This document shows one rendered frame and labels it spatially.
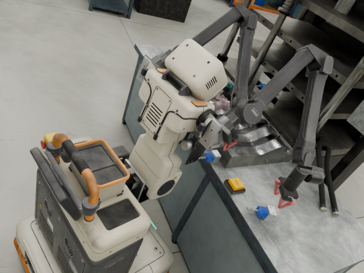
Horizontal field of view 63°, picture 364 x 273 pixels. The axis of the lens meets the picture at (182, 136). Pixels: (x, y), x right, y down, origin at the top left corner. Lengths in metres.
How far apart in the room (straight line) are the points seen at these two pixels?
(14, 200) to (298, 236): 1.70
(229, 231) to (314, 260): 0.40
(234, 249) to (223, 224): 0.14
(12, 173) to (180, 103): 1.56
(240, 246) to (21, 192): 1.45
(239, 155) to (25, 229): 1.15
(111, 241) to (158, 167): 0.38
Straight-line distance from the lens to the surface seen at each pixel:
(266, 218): 1.46
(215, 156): 1.55
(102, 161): 1.22
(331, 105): 2.06
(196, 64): 1.12
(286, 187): 1.33
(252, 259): 1.53
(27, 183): 2.32
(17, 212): 2.18
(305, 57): 1.30
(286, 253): 1.44
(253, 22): 1.50
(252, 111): 1.13
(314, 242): 1.58
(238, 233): 1.56
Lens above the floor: 1.77
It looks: 36 degrees down
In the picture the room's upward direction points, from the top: 23 degrees clockwise
